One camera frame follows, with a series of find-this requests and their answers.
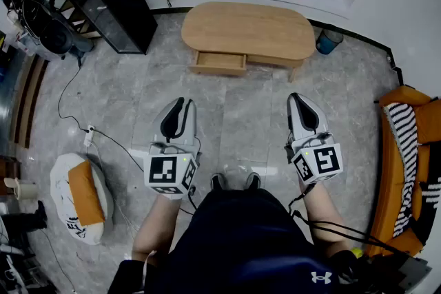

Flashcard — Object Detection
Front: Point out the thin white cable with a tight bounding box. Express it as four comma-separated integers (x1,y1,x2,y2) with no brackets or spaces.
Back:
141,249,158,292

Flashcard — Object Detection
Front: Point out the black round appliance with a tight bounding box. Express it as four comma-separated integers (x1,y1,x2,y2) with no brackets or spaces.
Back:
0,0,94,62

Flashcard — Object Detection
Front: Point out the dark wooden cabinet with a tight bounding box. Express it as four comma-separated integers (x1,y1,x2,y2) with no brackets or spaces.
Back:
0,154,21,198

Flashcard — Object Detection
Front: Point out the person's left shoe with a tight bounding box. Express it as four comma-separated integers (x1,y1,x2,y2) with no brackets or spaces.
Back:
210,172,227,191

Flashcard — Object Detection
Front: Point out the white power strip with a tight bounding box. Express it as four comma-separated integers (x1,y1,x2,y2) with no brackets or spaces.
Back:
83,124,96,148

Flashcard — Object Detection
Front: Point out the person's right shoe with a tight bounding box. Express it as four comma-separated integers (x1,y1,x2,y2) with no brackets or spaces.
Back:
245,171,262,191

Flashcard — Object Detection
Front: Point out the grey metal box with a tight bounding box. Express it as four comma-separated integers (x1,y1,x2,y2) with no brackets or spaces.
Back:
395,253,432,294

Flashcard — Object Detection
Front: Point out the white floor cushion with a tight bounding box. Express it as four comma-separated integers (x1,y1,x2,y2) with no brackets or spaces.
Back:
49,151,115,246

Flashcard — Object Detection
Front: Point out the person's left forearm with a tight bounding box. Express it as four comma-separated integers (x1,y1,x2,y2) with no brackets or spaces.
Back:
132,194,183,265

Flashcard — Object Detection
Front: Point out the person's right forearm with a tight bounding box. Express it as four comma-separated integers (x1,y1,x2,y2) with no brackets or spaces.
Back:
298,180,352,258

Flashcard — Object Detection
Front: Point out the orange sofa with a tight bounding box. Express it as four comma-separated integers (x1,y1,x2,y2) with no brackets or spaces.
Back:
364,85,441,258

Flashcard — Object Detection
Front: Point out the black glass cabinet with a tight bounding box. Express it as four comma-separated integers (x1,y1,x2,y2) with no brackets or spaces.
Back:
63,0,158,55

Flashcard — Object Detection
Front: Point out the wooden drawer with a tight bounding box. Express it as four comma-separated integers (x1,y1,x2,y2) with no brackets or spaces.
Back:
188,50,248,77

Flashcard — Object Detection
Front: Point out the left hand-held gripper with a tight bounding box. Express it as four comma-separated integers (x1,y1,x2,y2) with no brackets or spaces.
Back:
143,96,203,200

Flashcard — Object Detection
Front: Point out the blue waste bin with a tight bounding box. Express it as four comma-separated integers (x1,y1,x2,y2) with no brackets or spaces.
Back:
315,28,345,56

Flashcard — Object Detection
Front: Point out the black and white striped blanket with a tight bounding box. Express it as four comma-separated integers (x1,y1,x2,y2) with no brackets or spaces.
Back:
382,101,420,238

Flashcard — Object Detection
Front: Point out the person's navy shirt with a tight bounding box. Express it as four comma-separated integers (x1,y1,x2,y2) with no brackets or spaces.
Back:
108,187,347,294

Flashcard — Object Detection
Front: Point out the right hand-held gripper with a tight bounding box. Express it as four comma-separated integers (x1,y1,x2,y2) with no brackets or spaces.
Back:
284,92,344,187

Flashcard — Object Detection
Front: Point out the wooden coffee table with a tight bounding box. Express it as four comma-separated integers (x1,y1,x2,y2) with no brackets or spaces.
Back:
181,1,317,83

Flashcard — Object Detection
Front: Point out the orange pillow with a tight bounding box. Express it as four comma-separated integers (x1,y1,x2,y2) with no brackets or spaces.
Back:
67,160,106,228

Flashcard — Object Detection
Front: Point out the black floor cable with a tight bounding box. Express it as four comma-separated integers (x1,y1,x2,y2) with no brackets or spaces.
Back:
91,128,145,173
57,56,91,134

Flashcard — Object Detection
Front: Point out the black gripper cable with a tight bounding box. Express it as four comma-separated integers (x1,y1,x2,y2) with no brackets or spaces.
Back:
287,183,411,256
185,184,199,213

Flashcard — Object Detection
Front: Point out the person's shoe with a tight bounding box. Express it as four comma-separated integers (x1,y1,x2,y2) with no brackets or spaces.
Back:
210,172,227,191
245,171,262,191

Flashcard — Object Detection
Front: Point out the black cushion with white stripes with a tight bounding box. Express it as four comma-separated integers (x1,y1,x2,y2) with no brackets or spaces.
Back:
409,176,441,246

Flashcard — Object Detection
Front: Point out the wooden shelf rack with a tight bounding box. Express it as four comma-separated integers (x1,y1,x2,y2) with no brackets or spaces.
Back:
59,0,101,40

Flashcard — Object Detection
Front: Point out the cream cylindrical container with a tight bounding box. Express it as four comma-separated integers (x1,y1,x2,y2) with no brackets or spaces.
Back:
3,176,38,201

